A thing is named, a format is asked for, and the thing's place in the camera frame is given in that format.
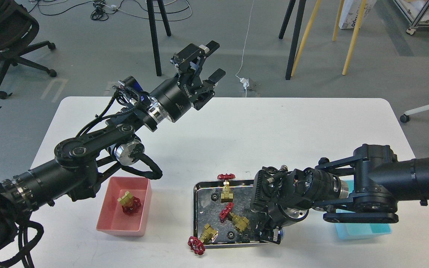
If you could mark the brass valve red handle top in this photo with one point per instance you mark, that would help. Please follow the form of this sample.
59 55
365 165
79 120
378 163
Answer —
226 194

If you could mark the aluminium frame cart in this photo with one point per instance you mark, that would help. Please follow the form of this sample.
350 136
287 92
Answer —
416 12

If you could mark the white cardboard box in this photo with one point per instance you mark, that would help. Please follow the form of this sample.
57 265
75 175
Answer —
350 11

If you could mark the shiny metal tray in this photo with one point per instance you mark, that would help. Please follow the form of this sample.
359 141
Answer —
207 211

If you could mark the brass valve red handle bottom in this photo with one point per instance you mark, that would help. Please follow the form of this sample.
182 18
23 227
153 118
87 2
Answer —
196 244

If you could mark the small black gear bottom middle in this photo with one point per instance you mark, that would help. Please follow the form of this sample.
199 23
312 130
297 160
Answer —
245 238

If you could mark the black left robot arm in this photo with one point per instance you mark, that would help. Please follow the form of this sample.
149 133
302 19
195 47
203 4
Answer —
105 145

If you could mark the blue plastic box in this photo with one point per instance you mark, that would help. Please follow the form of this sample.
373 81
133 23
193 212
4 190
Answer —
355 231

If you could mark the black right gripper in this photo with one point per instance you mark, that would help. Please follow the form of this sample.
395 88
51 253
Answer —
285 197

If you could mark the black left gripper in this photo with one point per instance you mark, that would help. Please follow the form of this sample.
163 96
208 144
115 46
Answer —
176 95

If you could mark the pink plastic box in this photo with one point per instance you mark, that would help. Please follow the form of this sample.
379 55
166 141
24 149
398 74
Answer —
112 219

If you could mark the brass valve red handle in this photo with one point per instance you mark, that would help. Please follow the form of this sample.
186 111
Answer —
240 223
196 244
226 194
129 203

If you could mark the white power adapter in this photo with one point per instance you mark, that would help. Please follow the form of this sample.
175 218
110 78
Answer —
246 83

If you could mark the black office chair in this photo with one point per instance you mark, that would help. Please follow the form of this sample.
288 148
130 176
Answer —
17 30

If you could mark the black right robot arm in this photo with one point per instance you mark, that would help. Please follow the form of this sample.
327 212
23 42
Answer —
363 188

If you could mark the small black gear bottom left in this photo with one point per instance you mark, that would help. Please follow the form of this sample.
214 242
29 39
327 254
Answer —
230 235

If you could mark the black tripod stand left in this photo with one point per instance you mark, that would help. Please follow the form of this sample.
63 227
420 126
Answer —
153 32

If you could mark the white wheeled stand leg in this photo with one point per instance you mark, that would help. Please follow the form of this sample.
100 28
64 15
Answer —
405 117

